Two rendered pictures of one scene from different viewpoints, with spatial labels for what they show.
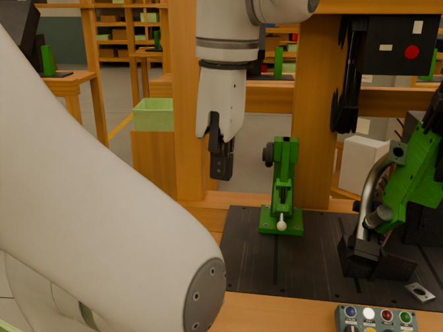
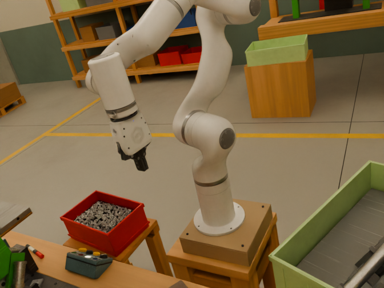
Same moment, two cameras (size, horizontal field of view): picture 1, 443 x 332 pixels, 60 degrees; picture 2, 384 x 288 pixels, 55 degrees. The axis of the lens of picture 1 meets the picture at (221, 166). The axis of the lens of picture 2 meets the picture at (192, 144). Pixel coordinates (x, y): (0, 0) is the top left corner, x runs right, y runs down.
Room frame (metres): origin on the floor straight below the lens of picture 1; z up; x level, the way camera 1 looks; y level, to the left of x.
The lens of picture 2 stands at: (1.31, 0.57, 1.78)
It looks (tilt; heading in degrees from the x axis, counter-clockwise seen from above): 26 degrees down; 207
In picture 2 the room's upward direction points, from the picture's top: 14 degrees counter-clockwise
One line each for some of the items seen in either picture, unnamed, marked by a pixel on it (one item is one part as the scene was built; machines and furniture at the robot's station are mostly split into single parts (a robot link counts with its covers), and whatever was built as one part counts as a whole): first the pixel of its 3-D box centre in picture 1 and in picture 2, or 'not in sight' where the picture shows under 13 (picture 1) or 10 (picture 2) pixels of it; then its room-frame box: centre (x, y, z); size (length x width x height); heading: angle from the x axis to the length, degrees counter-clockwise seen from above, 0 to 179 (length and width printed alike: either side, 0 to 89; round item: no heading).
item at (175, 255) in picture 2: not in sight; (223, 236); (0.31, 0.09, 0.83); 0.32 x 0.32 x 0.04; 83
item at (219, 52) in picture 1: (227, 49); (121, 110); (0.54, -0.01, 1.46); 0.09 x 0.08 x 0.03; 164
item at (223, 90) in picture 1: (224, 95); (129, 130); (0.54, 0.00, 1.40); 0.10 x 0.07 x 0.11; 164
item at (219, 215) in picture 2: not in sight; (215, 198); (0.31, 0.10, 1.01); 0.19 x 0.19 x 0.18
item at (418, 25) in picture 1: (393, 43); not in sight; (1.08, -0.46, 1.42); 0.17 x 0.12 x 0.15; 82
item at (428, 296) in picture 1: (418, 292); (35, 286); (0.71, -0.46, 0.90); 0.06 x 0.04 x 0.01; 20
